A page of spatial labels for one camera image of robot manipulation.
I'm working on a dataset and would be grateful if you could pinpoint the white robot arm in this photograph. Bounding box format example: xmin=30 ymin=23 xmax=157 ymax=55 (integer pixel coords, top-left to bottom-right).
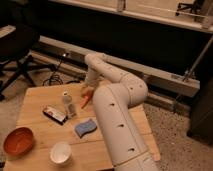
xmin=85 ymin=53 xmax=158 ymax=171

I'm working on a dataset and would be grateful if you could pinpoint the white ceramic cup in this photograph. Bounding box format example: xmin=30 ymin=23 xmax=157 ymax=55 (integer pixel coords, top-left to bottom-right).
xmin=50 ymin=142 xmax=71 ymax=166

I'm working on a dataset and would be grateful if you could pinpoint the clear plastic bottle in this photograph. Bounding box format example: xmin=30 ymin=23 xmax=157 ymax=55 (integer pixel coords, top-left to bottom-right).
xmin=62 ymin=91 xmax=76 ymax=119

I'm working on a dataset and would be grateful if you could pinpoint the orange carrot toy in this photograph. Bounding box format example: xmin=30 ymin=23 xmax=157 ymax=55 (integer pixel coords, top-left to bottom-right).
xmin=80 ymin=95 xmax=91 ymax=109

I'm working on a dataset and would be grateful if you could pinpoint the black cable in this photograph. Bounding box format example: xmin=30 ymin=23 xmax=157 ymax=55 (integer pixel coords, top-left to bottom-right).
xmin=41 ymin=51 xmax=81 ymax=87

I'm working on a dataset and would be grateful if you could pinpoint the orange bowl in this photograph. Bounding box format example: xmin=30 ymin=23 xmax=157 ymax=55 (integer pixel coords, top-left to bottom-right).
xmin=3 ymin=127 xmax=35 ymax=157

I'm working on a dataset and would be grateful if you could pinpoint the black office chair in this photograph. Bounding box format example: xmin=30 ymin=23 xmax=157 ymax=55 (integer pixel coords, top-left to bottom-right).
xmin=0 ymin=24 xmax=56 ymax=101

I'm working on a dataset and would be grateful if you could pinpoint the metal tripod leg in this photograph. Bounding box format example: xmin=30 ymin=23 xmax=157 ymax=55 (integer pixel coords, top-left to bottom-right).
xmin=172 ymin=39 xmax=213 ymax=113

